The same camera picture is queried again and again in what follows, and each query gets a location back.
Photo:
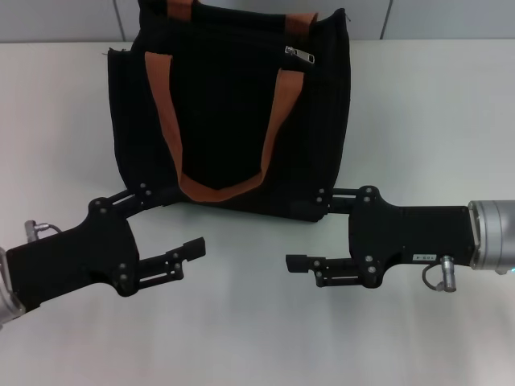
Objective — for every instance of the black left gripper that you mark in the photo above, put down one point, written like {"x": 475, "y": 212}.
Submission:
{"x": 80, "y": 257}

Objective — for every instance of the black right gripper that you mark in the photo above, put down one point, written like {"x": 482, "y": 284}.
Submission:
{"x": 410, "y": 237}

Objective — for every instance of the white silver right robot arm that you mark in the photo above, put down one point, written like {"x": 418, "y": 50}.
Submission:
{"x": 495, "y": 237}

